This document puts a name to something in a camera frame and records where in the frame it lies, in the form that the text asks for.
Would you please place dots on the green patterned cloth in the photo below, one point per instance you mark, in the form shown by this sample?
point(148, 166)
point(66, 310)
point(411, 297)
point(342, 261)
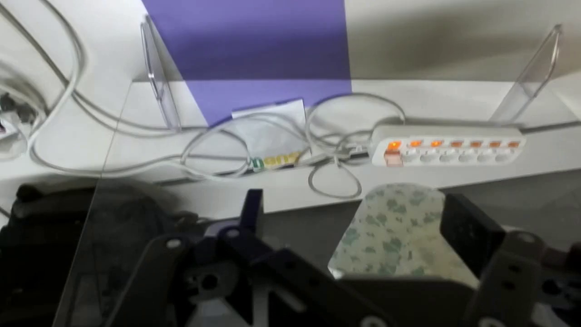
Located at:
point(395, 227)

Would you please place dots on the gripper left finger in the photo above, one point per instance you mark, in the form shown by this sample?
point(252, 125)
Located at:
point(281, 277)

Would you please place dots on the white device with black plugs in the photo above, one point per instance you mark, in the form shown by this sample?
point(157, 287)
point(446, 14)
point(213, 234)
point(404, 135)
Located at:
point(18, 113)

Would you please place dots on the purple paper sheet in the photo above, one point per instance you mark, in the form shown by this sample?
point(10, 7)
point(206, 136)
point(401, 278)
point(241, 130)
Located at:
point(254, 45)

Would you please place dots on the black bag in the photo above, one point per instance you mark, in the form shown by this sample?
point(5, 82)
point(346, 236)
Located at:
point(41, 245)

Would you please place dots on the transparent acrylic screen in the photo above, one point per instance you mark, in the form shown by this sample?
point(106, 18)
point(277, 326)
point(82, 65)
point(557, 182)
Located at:
point(157, 81)

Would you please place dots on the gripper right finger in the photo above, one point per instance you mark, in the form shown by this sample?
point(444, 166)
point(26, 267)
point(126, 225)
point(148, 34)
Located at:
point(472, 231)

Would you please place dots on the white power strip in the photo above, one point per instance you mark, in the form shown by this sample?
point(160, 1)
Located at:
point(447, 150)

